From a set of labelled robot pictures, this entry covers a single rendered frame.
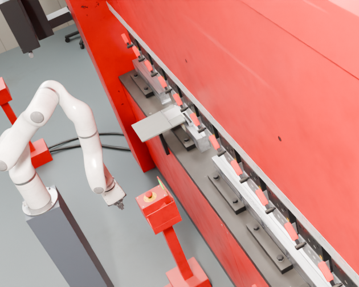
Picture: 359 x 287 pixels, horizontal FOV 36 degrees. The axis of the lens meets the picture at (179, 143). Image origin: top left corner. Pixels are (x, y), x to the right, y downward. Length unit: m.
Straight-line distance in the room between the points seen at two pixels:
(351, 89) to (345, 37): 0.14
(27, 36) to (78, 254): 1.46
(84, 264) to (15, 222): 1.46
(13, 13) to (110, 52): 0.65
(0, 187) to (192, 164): 2.37
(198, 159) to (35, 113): 0.98
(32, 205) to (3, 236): 1.62
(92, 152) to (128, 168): 1.95
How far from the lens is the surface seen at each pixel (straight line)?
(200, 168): 2.91
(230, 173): 2.69
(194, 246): 3.73
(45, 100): 2.39
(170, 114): 3.11
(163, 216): 2.91
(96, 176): 2.53
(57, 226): 2.95
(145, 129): 3.07
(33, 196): 2.84
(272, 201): 2.11
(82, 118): 2.40
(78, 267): 3.18
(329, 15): 1.09
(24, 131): 2.54
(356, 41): 1.05
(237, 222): 2.60
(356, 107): 1.20
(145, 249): 3.83
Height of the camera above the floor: 2.81
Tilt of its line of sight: 39 degrees down
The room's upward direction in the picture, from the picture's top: 20 degrees counter-clockwise
